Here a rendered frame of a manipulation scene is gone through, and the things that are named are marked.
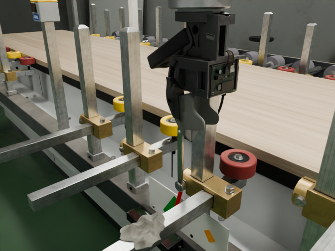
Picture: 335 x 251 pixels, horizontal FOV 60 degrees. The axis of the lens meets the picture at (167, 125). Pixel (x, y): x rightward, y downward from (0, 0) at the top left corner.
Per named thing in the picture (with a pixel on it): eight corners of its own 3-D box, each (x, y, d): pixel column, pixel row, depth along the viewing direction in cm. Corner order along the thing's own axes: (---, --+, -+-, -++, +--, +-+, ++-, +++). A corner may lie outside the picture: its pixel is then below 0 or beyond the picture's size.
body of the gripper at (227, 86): (205, 104, 41) (208, 13, 36) (164, 91, 47) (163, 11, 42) (237, 93, 46) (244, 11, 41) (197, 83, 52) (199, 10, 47)
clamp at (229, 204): (225, 220, 58) (227, 199, 56) (179, 189, 68) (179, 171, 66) (242, 207, 62) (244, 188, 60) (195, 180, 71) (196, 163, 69)
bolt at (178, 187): (170, 227, 71) (182, 187, 63) (163, 220, 73) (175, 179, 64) (176, 223, 73) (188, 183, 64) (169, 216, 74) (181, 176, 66)
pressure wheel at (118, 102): (136, 132, 101) (134, 101, 97) (113, 132, 101) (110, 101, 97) (138, 123, 109) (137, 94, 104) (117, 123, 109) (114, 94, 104)
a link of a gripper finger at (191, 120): (198, 155, 46) (199, 99, 43) (173, 143, 50) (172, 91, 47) (211, 149, 48) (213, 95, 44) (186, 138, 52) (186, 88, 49)
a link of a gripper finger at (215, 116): (210, 149, 48) (213, 95, 44) (185, 137, 52) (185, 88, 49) (222, 143, 50) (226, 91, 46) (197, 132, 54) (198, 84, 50)
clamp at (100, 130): (97, 140, 92) (96, 126, 90) (78, 127, 102) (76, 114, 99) (114, 134, 96) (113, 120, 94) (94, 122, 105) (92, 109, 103)
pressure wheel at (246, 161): (238, 213, 64) (243, 169, 59) (210, 196, 69) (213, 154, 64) (257, 197, 69) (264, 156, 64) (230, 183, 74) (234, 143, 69)
